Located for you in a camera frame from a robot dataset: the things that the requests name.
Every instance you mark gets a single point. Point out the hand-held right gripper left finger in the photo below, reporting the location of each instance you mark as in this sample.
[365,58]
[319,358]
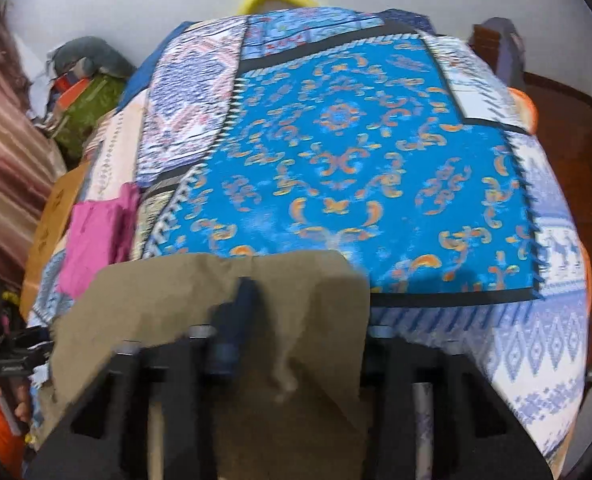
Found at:
[236,325]

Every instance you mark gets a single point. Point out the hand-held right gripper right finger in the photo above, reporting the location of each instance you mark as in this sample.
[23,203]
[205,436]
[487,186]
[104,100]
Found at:
[395,390]

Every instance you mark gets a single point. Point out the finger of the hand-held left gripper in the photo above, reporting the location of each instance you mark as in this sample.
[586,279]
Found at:
[31,337]

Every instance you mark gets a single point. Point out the olive green shorts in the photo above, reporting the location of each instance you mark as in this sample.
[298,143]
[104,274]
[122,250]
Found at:
[176,290]

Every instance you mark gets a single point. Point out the wooden board with paw prints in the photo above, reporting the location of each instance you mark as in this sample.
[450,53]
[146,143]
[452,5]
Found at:
[51,220]

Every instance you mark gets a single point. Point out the magenta garment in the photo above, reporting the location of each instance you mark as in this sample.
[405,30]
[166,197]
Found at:
[96,240]

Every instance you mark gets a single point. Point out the striped curtain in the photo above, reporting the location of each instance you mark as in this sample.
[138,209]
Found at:
[1,160]

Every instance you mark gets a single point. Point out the patchwork printed blanket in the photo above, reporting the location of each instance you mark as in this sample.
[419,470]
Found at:
[351,160]

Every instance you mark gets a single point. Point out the green patterned cloth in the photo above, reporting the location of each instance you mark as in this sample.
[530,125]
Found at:
[93,107]

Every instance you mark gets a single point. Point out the orange box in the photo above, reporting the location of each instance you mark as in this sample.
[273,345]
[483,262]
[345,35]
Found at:
[71,92]

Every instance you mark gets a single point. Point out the grey cloth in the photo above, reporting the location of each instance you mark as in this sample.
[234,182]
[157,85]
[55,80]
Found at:
[91,55]

